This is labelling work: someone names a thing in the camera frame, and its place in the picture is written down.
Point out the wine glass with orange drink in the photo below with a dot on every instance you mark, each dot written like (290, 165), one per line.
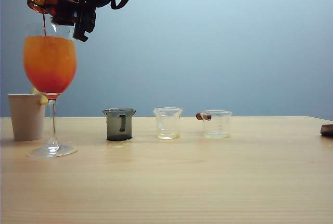
(50, 65)

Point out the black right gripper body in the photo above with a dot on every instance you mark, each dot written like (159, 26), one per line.
(65, 13)

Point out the brown paper cup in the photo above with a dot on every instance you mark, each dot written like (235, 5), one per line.
(26, 117)

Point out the grey glass measuring cup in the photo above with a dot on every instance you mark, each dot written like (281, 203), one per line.
(119, 125)

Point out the clear glass measuring cup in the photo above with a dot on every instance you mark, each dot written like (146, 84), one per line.
(167, 123)
(217, 125)

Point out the dark brown flat object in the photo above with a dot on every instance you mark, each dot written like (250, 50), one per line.
(327, 130)

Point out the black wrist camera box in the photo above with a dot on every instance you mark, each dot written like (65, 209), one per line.
(84, 24)

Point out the small brown cylinder piece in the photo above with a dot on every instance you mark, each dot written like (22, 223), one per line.
(203, 116)

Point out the yellow lemon slice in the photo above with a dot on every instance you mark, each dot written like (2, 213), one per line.
(41, 99)

